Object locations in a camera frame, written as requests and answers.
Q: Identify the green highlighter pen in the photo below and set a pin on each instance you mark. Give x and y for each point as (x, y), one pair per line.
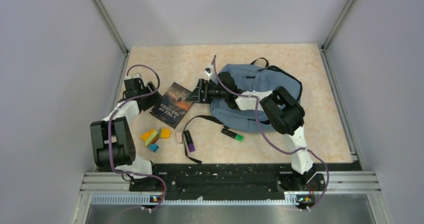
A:
(232, 135)

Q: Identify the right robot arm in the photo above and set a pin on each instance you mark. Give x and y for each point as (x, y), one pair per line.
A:
(301, 161)

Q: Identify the pink eraser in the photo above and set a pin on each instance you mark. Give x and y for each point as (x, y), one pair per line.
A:
(179, 137)

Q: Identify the yellow sharpener block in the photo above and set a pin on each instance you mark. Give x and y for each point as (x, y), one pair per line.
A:
(164, 133)

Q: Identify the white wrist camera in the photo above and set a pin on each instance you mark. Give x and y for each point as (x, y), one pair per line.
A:
(133, 78)
(209, 71)

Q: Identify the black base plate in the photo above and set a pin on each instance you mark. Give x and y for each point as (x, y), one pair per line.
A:
(216, 182)

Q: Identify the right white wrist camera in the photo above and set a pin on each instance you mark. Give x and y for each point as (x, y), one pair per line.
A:
(209, 71)

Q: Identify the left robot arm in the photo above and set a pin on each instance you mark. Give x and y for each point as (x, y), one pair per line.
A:
(111, 137)

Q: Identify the dark sunset cover book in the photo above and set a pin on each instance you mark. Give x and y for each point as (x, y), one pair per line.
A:
(173, 107)

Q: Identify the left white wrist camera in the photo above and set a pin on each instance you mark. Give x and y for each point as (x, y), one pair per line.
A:
(133, 78)

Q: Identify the orange yellow sticky notes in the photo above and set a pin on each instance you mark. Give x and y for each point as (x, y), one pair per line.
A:
(150, 137)

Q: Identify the aluminium frame rail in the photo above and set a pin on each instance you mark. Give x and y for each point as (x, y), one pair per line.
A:
(352, 197)

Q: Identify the purple highlighter pen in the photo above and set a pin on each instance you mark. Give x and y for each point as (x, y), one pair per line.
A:
(189, 141)

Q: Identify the blue small block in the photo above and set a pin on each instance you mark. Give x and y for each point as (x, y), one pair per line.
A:
(153, 147)

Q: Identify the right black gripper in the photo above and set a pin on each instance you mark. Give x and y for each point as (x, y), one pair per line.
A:
(198, 96)

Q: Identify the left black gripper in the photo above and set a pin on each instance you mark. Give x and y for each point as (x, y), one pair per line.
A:
(155, 98)

